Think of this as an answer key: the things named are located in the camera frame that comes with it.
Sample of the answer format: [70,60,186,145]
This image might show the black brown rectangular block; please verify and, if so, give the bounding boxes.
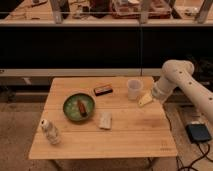
[94,85,113,96]

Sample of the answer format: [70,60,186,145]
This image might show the black cable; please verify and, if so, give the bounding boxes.
[175,141,213,171]

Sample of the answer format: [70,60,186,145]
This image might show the black power box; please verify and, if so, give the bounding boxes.
[186,124,212,143]

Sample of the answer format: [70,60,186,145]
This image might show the white ceramic cup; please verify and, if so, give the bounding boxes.
[127,79,143,100]

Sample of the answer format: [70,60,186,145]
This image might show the long workbench shelf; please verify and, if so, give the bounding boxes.
[0,0,213,27]

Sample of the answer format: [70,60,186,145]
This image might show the green ceramic bowl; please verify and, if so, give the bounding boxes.
[63,93,95,122]

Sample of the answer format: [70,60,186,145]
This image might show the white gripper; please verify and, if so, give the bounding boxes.
[138,84,168,107]

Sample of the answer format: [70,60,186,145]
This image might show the brown small bottle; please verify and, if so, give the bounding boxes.
[77,100,87,117]

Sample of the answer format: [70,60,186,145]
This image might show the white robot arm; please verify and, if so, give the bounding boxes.
[138,60,213,125]

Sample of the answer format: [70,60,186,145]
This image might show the wooden folding table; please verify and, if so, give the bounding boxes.
[29,77,177,159]

